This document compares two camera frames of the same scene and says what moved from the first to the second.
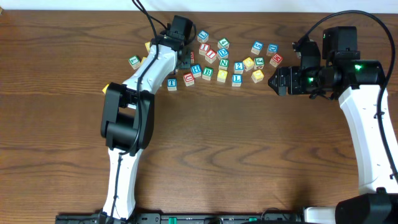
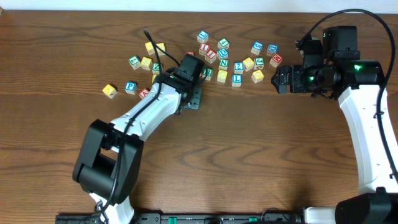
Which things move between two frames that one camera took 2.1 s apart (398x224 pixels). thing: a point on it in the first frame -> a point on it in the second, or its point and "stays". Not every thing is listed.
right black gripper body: x=301 y=81 stays
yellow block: x=257 y=76 stays
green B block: x=208 y=73 stays
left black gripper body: x=185 y=60 -> x=195 y=98
